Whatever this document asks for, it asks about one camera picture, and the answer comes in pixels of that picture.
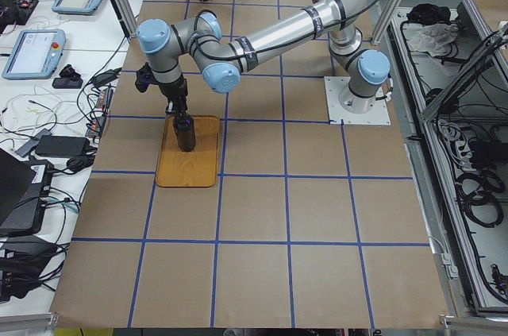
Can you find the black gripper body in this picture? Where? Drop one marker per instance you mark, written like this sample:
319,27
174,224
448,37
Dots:
175,90

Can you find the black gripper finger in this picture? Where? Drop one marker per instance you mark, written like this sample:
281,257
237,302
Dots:
170,109
182,107

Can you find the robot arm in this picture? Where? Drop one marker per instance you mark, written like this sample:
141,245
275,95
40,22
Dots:
221,65

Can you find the wooden tray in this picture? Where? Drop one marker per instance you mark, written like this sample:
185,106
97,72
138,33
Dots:
198,168

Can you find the black power adapter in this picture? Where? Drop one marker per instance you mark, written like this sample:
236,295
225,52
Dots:
61,146

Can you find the teach pendant near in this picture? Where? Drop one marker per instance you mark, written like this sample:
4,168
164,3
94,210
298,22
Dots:
35,55

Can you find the black laptop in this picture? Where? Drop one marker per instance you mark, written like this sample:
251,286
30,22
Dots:
24,186

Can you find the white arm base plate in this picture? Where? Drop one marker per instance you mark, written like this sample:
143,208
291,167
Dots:
345,108

